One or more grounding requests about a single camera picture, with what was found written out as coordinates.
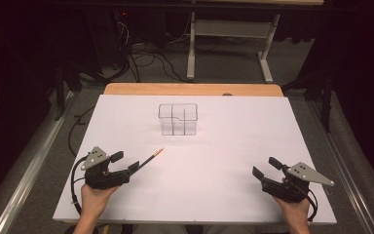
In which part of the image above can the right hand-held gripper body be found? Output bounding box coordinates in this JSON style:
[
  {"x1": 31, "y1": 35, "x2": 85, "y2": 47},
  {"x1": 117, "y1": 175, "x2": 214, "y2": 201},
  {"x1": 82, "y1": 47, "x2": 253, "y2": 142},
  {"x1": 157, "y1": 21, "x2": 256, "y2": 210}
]
[{"x1": 261, "y1": 161, "x2": 335, "y2": 204}]

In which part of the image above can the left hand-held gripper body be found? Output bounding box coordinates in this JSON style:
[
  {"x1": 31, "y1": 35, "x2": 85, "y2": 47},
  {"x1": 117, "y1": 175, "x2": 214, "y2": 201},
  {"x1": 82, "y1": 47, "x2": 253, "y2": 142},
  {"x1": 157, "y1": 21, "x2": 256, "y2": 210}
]
[{"x1": 81, "y1": 146, "x2": 132, "y2": 191}]

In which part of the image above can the clear plastic pen organizer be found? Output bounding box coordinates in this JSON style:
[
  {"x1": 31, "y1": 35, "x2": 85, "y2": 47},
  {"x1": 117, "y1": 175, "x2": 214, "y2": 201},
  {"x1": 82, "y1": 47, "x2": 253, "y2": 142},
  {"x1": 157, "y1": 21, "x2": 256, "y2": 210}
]
[{"x1": 158, "y1": 102, "x2": 199, "y2": 137}]

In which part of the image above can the person's right hand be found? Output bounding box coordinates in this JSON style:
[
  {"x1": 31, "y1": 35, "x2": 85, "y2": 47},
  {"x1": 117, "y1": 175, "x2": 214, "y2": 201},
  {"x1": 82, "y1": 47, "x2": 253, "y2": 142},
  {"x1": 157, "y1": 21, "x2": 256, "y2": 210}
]
[{"x1": 272, "y1": 195, "x2": 311, "y2": 225}]

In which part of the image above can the person's left hand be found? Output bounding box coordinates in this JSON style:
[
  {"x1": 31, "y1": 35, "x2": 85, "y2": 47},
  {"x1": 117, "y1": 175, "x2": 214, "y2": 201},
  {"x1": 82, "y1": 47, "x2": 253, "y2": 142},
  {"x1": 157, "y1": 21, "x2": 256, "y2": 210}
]
[{"x1": 80, "y1": 184, "x2": 120, "y2": 218}]

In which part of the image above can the white board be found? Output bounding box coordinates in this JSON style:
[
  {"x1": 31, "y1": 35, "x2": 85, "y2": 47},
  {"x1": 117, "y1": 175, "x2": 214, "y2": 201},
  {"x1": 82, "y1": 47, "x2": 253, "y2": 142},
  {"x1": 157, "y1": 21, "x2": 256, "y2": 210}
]
[{"x1": 52, "y1": 94, "x2": 338, "y2": 225}]

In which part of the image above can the black metal stand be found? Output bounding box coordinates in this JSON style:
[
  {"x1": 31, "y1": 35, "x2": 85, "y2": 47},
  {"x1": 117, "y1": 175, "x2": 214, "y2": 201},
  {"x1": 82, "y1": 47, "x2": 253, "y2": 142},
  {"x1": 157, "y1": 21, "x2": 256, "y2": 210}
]
[
  {"x1": 281, "y1": 64, "x2": 336, "y2": 134},
  {"x1": 54, "y1": 61, "x2": 83, "y2": 122}
]

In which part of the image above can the wooden table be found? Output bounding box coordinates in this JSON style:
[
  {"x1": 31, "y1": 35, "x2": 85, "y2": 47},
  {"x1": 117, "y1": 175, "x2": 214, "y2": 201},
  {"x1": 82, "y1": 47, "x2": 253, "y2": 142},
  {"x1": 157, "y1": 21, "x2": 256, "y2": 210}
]
[{"x1": 103, "y1": 82, "x2": 284, "y2": 98}]

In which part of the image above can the dark computer case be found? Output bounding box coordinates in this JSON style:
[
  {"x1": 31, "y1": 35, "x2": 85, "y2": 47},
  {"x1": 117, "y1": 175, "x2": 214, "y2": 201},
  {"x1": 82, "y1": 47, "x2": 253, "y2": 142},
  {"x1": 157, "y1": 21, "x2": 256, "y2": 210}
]
[{"x1": 87, "y1": 9, "x2": 131, "y2": 67}]

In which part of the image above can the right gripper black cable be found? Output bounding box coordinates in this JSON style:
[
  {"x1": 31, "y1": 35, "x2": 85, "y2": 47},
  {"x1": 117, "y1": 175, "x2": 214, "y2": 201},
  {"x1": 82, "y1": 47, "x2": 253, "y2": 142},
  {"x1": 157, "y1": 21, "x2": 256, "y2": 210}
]
[{"x1": 286, "y1": 181, "x2": 319, "y2": 223}]

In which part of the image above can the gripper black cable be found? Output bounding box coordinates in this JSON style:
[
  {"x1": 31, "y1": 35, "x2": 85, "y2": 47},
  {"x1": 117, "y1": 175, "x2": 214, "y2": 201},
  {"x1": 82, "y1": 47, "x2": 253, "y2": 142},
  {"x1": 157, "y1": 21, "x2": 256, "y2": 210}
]
[
  {"x1": 70, "y1": 155, "x2": 90, "y2": 216},
  {"x1": 286, "y1": 181, "x2": 319, "y2": 223}
]

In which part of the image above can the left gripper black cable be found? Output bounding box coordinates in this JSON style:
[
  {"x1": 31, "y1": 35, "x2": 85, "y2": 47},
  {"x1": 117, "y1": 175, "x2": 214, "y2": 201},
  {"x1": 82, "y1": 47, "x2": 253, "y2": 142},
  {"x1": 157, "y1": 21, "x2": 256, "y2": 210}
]
[{"x1": 70, "y1": 155, "x2": 90, "y2": 216}]

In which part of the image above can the black floor cable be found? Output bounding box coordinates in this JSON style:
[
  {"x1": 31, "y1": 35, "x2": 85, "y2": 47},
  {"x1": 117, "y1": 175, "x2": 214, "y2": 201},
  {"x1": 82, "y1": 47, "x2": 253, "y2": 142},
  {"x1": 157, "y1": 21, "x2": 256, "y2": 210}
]
[{"x1": 67, "y1": 105, "x2": 96, "y2": 158}]

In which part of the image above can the metal floor rail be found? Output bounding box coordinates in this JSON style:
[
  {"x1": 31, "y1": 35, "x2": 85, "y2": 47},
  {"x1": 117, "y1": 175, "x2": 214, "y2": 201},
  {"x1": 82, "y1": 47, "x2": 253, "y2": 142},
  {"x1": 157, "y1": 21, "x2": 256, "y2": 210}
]
[
  {"x1": 0, "y1": 91, "x2": 76, "y2": 234},
  {"x1": 305, "y1": 97, "x2": 374, "y2": 234}
]

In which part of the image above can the bundle of floor cables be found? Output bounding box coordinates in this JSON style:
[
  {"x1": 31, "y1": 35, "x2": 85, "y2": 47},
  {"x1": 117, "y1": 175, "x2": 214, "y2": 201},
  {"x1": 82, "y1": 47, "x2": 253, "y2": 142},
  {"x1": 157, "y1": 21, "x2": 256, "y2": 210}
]
[{"x1": 110, "y1": 19, "x2": 191, "y2": 84}]

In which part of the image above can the white metal desk frame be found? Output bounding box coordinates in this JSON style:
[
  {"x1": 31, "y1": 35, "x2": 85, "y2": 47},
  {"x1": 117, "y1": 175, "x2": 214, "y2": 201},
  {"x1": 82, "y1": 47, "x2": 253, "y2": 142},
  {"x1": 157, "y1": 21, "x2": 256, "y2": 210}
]
[{"x1": 186, "y1": 11, "x2": 281, "y2": 84}]

